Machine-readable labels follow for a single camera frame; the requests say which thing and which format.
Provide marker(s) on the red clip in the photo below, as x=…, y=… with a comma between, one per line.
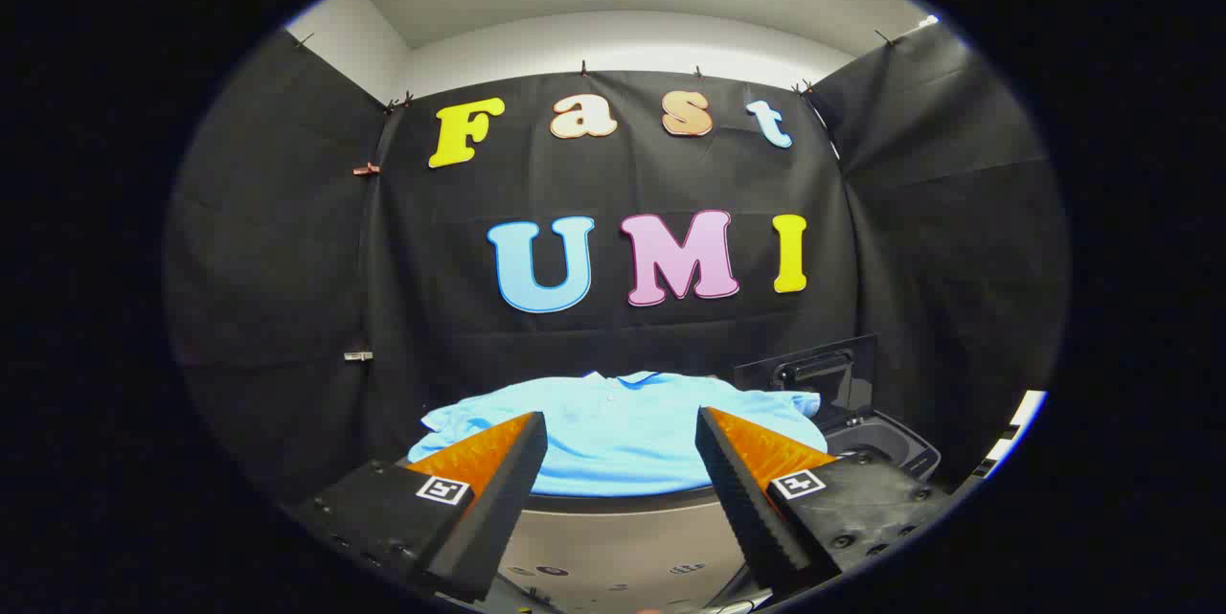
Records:
x=365, y=170

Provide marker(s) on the dark transparent washing machine lid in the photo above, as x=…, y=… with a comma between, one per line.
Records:
x=814, y=370

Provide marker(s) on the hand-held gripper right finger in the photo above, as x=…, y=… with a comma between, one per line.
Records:
x=742, y=499

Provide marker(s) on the light blue polo shirt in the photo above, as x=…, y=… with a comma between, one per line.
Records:
x=618, y=437

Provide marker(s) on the white board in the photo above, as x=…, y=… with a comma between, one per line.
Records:
x=1020, y=422

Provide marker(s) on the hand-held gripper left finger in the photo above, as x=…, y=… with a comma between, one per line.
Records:
x=498, y=509

